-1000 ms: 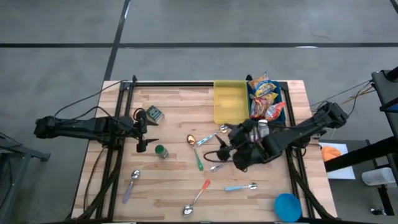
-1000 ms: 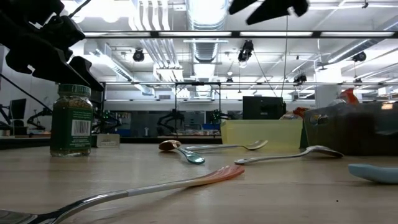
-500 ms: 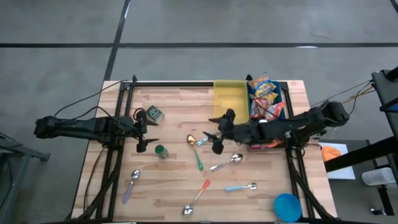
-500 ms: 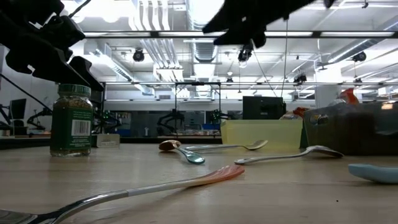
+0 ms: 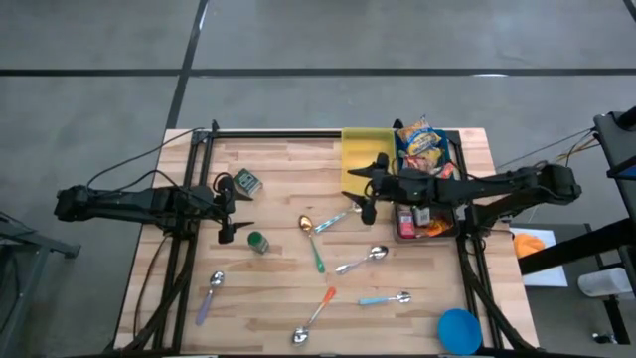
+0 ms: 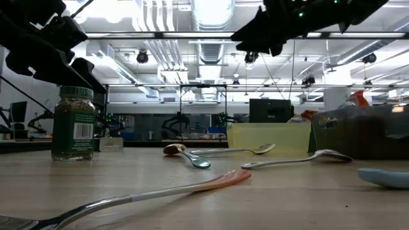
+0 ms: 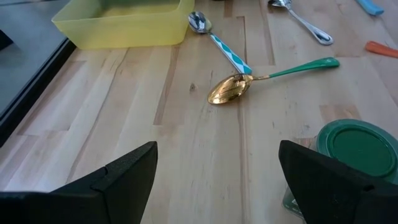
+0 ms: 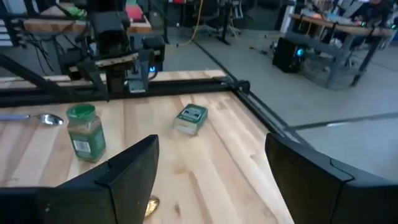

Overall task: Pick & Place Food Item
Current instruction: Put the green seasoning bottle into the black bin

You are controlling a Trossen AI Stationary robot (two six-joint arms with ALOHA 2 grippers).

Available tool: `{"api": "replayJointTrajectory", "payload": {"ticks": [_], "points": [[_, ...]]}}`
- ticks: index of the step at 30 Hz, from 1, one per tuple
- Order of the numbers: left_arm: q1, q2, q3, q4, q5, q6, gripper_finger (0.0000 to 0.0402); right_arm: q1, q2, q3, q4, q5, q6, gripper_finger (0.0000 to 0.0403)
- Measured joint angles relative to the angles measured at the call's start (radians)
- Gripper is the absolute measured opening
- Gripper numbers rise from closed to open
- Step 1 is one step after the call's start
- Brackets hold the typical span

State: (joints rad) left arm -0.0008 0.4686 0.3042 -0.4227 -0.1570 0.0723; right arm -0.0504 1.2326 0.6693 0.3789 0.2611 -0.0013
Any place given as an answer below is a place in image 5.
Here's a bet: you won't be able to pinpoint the yellow plastic bin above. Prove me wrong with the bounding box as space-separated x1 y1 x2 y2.
340 127 398 198

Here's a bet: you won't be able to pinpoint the blue round lid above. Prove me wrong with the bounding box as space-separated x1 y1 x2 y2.
436 307 484 356

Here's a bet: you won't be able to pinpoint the black and yellow cables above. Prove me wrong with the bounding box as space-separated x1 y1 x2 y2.
495 126 597 173

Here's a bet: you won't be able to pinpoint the spoon purple handle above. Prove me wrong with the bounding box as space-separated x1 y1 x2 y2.
195 270 226 327

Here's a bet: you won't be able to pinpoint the red lid spice tin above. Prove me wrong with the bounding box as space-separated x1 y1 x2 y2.
397 208 416 239

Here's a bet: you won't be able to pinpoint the dark grey metal stand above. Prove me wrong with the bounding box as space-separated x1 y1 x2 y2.
0 211 81 358

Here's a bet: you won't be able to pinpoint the gold spoon green handle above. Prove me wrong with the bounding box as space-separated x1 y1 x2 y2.
297 214 327 274

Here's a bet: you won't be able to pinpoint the brown cable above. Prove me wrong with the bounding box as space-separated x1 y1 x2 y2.
132 236 169 325

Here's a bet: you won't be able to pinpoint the white paper sheet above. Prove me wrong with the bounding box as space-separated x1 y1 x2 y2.
509 227 569 288

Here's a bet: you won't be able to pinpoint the white plastic roll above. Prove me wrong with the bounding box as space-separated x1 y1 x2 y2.
576 267 635 298

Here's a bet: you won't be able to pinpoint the teal blue plastic bin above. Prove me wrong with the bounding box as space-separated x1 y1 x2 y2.
394 127 457 180

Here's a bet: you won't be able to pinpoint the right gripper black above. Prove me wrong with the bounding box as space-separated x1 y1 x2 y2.
341 153 403 226

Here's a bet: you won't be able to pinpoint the spoon blue white checked handle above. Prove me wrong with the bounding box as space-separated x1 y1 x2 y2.
314 203 364 235

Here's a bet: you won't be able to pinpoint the spoon orange handle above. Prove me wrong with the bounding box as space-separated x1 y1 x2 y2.
291 286 338 346

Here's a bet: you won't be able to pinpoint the black metal stand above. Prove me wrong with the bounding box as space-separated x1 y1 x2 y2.
516 104 636 344

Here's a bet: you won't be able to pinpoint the green lid spice jar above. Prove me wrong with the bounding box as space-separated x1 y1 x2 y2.
246 230 270 256

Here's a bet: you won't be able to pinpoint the orange brown seasoning packet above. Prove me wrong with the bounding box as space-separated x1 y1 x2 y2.
424 218 454 239

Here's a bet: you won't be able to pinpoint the black cable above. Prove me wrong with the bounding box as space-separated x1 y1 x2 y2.
87 126 206 189

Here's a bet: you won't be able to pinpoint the orange soft object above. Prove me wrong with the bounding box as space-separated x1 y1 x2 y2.
513 232 547 260

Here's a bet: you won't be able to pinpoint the blue yellow snack bag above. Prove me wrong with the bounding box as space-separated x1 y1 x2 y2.
396 115 443 156

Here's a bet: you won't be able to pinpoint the orange red snack bag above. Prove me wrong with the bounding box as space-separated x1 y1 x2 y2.
399 156 428 175

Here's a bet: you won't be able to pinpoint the plain silver metal spoon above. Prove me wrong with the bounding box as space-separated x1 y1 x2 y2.
334 245 390 275

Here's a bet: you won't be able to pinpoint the black aluminium table frame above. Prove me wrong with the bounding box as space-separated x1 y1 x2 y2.
101 118 543 358

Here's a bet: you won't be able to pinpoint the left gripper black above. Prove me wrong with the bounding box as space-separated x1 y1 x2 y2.
196 173 255 245

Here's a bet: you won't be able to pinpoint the spoon light blue handle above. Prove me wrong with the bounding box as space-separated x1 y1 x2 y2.
358 291 412 306

